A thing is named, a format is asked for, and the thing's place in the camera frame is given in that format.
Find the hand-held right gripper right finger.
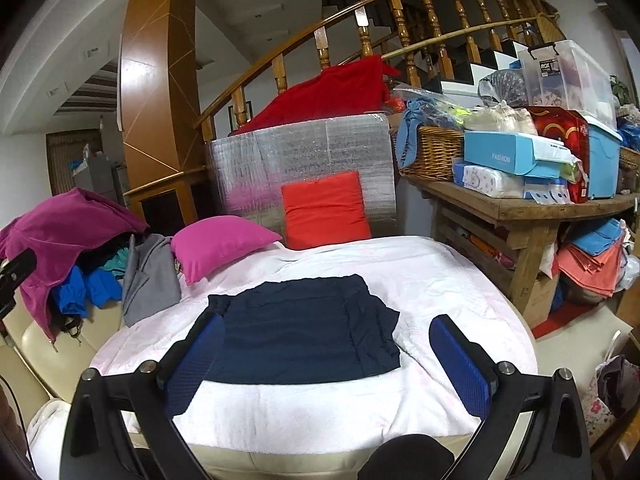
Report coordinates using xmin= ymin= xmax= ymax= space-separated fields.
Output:
xmin=429 ymin=314 xmax=591 ymax=480

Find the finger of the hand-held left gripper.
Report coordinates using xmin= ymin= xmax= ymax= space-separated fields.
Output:
xmin=0 ymin=249 xmax=38 ymax=319

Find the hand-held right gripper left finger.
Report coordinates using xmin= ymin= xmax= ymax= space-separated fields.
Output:
xmin=59 ymin=312 xmax=227 ymax=480

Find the navy blue padded jacket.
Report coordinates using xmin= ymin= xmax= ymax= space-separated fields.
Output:
xmin=200 ymin=274 xmax=401 ymax=386

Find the magenta garment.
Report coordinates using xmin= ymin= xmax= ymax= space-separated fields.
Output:
xmin=0 ymin=187 xmax=151 ymax=341

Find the blue garment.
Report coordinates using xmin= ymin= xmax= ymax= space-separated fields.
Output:
xmin=52 ymin=265 xmax=123 ymax=321

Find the white fleece blanket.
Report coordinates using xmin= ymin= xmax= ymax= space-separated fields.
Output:
xmin=25 ymin=235 xmax=537 ymax=461

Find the grey garment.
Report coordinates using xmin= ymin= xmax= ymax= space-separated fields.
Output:
xmin=121 ymin=233 xmax=182 ymax=328

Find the teal garment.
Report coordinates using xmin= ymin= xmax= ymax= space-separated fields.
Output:
xmin=100 ymin=252 xmax=132 ymax=281

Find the small cardboard box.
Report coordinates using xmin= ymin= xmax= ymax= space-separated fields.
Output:
xmin=522 ymin=272 xmax=561 ymax=328

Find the red floor mat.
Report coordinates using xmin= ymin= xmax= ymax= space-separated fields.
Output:
xmin=530 ymin=300 xmax=601 ymax=341

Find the pink pillow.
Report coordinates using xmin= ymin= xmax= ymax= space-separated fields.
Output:
xmin=171 ymin=215 xmax=283 ymax=286

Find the grey refrigerator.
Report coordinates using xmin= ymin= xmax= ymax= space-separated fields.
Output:
xmin=70 ymin=147 xmax=131 ymax=206

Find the floral paper bag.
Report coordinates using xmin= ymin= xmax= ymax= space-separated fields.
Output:
xmin=580 ymin=332 xmax=640 ymax=448

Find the stack of coral cloths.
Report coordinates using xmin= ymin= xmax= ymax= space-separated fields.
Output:
xmin=555 ymin=242 xmax=626 ymax=298

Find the rough wooden table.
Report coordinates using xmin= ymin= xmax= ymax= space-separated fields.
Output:
xmin=400 ymin=175 xmax=640 ymax=328

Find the large cardboard box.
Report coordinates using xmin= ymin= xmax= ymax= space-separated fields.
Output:
xmin=615 ymin=280 xmax=640 ymax=351

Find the white tissue pack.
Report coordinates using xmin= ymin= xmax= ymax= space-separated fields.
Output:
xmin=452 ymin=160 xmax=526 ymax=196

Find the folded blue cloth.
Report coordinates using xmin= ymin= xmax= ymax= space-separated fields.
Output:
xmin=570 ymin=217 xmax=623 ymax=256

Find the blue and white pack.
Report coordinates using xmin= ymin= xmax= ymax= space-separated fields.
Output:
xmin=522 ymin=180 xmax=573 ymax=206

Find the white plastic bag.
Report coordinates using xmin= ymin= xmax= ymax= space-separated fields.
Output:
xmin=617 ymin=255 xmax=640 ymax=291

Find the orange-red pillow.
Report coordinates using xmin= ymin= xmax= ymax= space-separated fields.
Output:
xmin=281 ymin=170 xmax=373 ymax=251

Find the large wicker basket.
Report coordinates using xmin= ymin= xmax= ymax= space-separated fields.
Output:
xmin=395 ymin=125 xmax=466 ymax=181

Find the light blue cardboard box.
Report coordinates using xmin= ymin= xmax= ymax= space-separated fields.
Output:
xmin=462 ymin=130 xmax=576 ymax=178

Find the brown wooden pillar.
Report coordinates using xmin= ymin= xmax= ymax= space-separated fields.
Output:
xmin=117 ymin=0 xmax=211 ymax=233

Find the light blue cloth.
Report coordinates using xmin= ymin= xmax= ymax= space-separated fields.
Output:
xmin=397 ymin=97 xmax=451 ymax=168

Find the silver foil insulation mat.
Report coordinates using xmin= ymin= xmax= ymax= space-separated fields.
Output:
xmin=205 ymin=112 xmax=398 ymax=241

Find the blue plastic bin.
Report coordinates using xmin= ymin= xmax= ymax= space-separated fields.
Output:
xmin=585 ymin=115 xmax=623 ymax=200

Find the beige filled plastic bag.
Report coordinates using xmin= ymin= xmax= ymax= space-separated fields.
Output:
xmin=465 ymin=102 xmax=538 ymax=136

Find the red gift bag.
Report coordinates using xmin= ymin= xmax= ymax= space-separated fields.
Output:
xmin=527 ymin=106 xmax=591 ymax=204

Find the dark patterned bag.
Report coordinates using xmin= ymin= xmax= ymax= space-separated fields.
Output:
xmin=477 ymin=70 xmax=528 ymax=108

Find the red cloth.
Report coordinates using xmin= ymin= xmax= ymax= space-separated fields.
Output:
xmin=235 ymin=55 xmax=396 ymax=133

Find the clear plastic storage box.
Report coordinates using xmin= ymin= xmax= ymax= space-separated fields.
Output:
xmin=516 ymin=40 xmax=618 ymax=128

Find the green potted plant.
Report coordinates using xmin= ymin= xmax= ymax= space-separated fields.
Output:
xmin=610 ymin=75 xmax=631 ymax=106

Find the wooden staircase railing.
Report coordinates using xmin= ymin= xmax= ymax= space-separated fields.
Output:
xmin=195 ymin=0 xmax=561 ymax=136

